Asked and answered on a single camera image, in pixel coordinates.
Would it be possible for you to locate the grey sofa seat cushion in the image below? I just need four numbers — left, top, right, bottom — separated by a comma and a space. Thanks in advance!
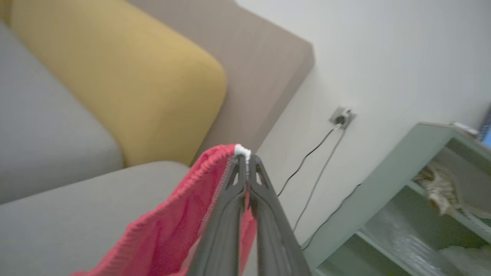
0, 21, 124, 205
0, 161, 200, 276

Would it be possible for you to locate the red and white garment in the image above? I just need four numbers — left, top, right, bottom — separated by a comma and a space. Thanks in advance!
71, 144, 257, 276

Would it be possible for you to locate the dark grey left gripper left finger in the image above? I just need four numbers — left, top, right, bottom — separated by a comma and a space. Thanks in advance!
187, 154, 247, 276

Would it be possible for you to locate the white wall socket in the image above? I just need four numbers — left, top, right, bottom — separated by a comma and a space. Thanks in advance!
329, 107, 357, 130

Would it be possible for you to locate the grey power cable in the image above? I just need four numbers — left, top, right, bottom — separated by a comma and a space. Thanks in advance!
292, 128, 348, 233

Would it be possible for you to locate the blue box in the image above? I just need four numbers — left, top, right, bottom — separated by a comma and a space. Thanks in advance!
478, 107, 491, 148

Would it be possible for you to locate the pale green shelf unit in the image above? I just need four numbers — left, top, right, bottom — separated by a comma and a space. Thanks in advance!
301, 122, 491, 276

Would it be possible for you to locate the thin black power cable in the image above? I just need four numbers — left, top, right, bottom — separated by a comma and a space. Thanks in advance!
277, 123, 343, 198
301, 183, 363, 251

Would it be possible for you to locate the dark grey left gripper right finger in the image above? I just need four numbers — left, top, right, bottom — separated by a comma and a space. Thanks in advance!
248, 154, 311, 276

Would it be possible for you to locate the beige crumpled cloth item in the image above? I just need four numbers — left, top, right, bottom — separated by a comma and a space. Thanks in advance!
412, 161, 491, 220

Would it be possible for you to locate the yellow sofa cushion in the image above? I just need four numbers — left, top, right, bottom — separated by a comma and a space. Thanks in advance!
10, 0, 228, 168
0, 0, 12, 25

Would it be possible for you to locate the grey sofa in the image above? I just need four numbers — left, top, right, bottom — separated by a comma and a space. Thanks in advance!
129, 0, 315, 166

